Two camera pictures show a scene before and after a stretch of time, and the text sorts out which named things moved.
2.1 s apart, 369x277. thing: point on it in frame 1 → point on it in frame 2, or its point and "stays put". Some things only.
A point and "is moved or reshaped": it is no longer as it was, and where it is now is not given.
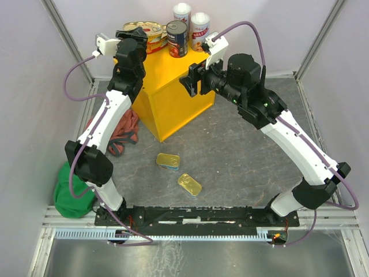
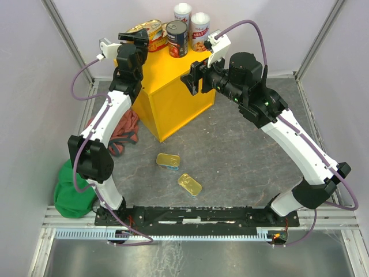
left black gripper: [141, 41] stays put
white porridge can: [200, 30] stays put
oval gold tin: [153, 30] is moved or reshaped
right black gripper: [187, 81] stays put
